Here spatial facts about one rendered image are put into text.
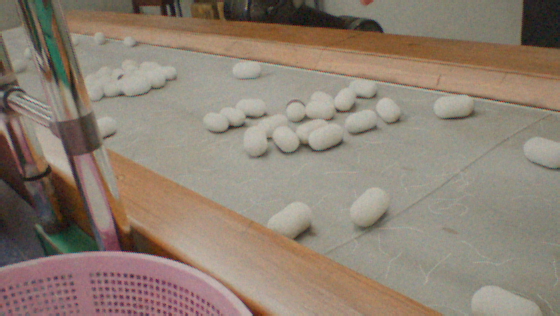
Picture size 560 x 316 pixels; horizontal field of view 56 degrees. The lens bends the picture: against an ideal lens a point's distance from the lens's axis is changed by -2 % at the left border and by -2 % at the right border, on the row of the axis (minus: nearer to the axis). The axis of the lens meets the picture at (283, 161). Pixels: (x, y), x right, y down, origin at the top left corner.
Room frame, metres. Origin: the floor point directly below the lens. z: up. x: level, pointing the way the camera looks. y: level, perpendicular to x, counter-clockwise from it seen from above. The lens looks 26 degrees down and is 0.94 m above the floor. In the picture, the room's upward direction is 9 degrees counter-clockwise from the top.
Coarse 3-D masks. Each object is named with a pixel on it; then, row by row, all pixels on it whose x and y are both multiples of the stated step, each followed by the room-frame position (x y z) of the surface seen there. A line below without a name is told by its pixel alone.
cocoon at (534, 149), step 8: (528, 144) 0.35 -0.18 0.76; (536, 144) 0.35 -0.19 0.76; (544, 144) 0.34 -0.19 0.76; (552, 144) 0.34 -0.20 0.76; (528, 152) 0.35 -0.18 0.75; (536, 152) 0.34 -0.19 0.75; (544, 152) 0.34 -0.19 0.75; (552, 152) 0.33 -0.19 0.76; (536, 160) 0.34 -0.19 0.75; (544, 160) 0.34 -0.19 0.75; (552, 160) 0.33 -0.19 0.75
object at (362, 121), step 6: (354, 114) 0.46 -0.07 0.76; (360, 114) 0.46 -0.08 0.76; (366, 114) 0.46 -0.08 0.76; (372, 114) 0.46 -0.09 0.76; (348, 120) 0.46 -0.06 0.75; (354, 120) 0.45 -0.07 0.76; (360, 120) 0.45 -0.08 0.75; (366, 120) 0.45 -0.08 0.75; (372, 120) 0.46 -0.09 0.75; (348, 126) 0.45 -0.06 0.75; (354, 126) 0.45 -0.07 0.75; (360, 126) 0.45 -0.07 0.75; (366, 126) 0.45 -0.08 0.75; (372, 126) 0.46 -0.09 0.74; (354, 132) 0.45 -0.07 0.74
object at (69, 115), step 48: (48, 0) 0.29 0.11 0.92; (0, 48) 0.41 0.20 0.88; (48, 48) 0.29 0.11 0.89; (0, 96) 0.40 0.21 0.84; (48, 96) 0.29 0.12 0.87; (96, 144) 0.29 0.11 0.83; (48, 192) 0.41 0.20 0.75; (96, 192) 0.29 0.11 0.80; (48, 240) 0.40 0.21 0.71; (96, 240) 0.29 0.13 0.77
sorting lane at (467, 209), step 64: (192, 64) 0.82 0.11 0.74; (128, 128) 0.57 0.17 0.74; (192, 128) 0.54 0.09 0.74; (384, 128) 0.46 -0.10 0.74; (448, 128) 0.44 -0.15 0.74; (512, 128) 0.41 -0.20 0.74; (256, 192) 0.37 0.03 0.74; (320, 192) 0.36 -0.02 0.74; (448, 192) 0.33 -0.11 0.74; (512, 192) 0.31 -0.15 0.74; (384, 256) 0.27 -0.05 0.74; (448, 256) 0.26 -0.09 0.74; (512, 256) 0.25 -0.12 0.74
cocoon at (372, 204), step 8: (368, 192) 0.31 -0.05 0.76; (376, 192) 0.31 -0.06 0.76; (384, 192) 0.31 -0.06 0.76; (360, 200) 0.30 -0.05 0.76; (368, 200) 0.30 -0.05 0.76; (376, 200) 0.30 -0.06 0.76; (384, 200) 0.31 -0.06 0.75; (352, 208) 0.30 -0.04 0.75; (360, 208) 0.30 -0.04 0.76; (368, 208) 0.30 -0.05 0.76; (376, 208) 0.30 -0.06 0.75; (384, 208) 0.31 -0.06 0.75; (352, 216) 0.30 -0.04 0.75; (360, 216) 0.30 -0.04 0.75; (368, 216) 0.30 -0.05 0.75; (376, 216) 0.30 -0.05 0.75; (360, 224) 0.30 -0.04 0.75; (368, 224) 0.30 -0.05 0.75
